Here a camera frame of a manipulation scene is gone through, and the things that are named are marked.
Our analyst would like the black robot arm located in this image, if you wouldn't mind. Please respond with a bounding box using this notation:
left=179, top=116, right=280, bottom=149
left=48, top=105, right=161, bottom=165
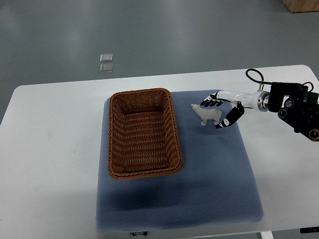
left=268, top=82, right=319, bottom=141

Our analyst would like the black table control panel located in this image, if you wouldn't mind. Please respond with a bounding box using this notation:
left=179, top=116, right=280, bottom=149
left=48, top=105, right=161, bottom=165
left=300, top=226, right=319, bottom=234

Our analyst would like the blue textured mat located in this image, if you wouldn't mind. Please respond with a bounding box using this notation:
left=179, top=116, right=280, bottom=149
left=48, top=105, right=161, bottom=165
left=96, top=90, right=264, bottom=233

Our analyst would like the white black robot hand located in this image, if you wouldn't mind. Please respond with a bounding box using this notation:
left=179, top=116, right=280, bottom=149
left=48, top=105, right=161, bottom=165
left=200, top=91, right=271, bottom=129

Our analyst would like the black label tag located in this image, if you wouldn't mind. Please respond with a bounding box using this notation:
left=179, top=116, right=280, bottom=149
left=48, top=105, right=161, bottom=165
left=132, top=232, right=148, bottom=237

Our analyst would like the upper metal floor plate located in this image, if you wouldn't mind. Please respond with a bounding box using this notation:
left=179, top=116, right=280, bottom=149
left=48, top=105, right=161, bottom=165
left=100, top=53, right=113, bottom=62

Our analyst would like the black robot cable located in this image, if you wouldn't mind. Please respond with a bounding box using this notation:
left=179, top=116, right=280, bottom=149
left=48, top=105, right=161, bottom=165
left=245, top=68, right=314, bottom=92

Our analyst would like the brown wicker basket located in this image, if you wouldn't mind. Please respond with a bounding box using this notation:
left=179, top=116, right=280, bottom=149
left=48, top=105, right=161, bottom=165
left=108, top=88, right=183, bottom=180

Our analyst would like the white toy bear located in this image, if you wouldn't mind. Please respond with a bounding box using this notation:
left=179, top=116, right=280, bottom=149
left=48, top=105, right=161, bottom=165
left=191, top=104, right=222, bottom=126

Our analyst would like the metal floor plate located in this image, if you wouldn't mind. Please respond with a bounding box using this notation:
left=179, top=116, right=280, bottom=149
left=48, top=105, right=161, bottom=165
left=100, top=53, right=113, bottom=62
left=100, top=63, right=113, bottom=73

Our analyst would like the lower metal floor plate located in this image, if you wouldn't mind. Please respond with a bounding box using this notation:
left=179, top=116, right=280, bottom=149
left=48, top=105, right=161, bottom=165
left=100, top=63, right=113, bottom=73

